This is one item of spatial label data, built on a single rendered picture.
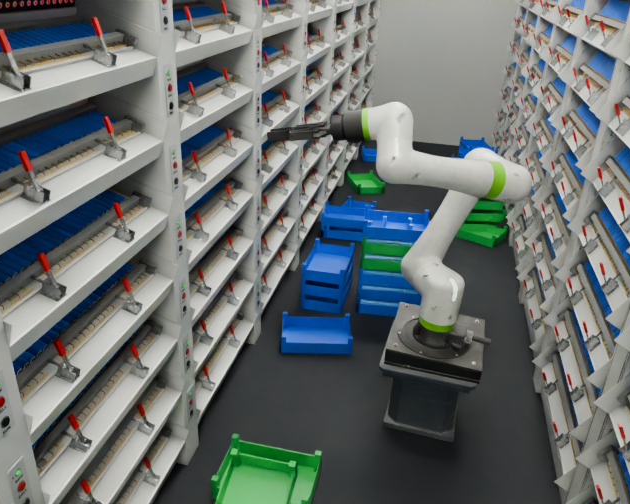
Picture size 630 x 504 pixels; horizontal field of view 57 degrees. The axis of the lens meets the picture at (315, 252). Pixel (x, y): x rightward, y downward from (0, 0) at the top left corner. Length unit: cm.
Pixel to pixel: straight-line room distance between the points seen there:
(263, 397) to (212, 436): 26
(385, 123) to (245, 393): 118
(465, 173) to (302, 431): 105
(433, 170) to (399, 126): 16
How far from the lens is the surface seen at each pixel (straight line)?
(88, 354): 137
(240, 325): 246
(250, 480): 189
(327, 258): 291
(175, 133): 155
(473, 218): 378
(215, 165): 189
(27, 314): 117
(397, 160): 163
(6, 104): 103
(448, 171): 173
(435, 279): 193
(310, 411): 223
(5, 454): 118
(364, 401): 229
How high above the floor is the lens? 148
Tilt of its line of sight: 26 degrees down
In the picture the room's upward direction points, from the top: 3 degrees clockwise
